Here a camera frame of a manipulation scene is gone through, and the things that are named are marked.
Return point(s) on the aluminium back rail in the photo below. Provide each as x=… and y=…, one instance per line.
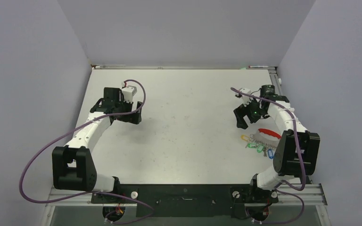
x=219, y=67

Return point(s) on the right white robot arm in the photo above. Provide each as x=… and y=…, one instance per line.
x=296, y=154

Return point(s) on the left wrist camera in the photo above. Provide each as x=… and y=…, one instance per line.
x=128, y=93

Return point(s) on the yellow key tag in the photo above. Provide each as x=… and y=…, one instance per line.
x=245, y=138

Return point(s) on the aluminium rail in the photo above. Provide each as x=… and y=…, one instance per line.
x=219, y=67
x=313, y=195
x=275, y=81

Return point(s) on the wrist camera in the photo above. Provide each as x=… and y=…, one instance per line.
x=244, y=94
x=128, y=93

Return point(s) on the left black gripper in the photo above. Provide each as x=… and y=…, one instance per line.
x=134, y=117

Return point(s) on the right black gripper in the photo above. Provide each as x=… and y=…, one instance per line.
x=239, y=112

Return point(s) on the aluminium right rail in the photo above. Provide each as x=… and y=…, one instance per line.
x=275, y=81

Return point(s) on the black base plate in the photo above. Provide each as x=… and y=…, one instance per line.
x=232, y=199

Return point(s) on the blue key tag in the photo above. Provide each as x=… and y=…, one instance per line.
x=270, y=153

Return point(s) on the red-handled metal key holder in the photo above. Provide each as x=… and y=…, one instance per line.
x=266, y=137

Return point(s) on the aluminium front rail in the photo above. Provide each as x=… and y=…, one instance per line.
x=313, y=195

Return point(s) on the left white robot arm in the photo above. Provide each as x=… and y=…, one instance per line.
x=72, y=164

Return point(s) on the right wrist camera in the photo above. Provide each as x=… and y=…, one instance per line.
x=244, y=94

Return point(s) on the green key tag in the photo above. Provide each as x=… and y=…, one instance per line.
x=260, y=148
x=251, y=145

